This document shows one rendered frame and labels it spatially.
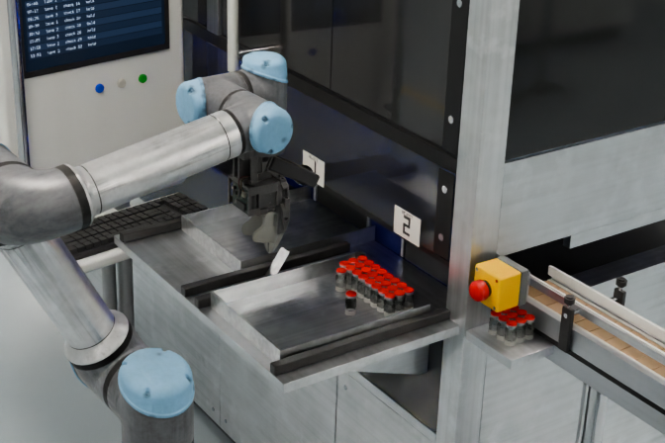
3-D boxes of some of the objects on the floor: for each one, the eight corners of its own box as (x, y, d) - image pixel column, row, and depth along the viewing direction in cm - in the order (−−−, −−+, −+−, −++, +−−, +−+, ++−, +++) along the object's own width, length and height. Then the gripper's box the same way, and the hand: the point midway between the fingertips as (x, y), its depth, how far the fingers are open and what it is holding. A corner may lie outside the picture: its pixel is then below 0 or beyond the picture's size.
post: (440, 647, 282) (528, -367, 197) (457, 664, 277) (554, -366, 192) (418, 659, 278) (497, -368, 194) (434, 675, 274) (523, -368, 189)
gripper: (225, 138, 212) (225, 250, 220) (251, 156, 205) (251, 270, 214) (267, 130, 216) (266, 239, 225) (296, 146, 210) (293, 259, 218)
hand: (273, 244), depth 220 cm, fingers closed
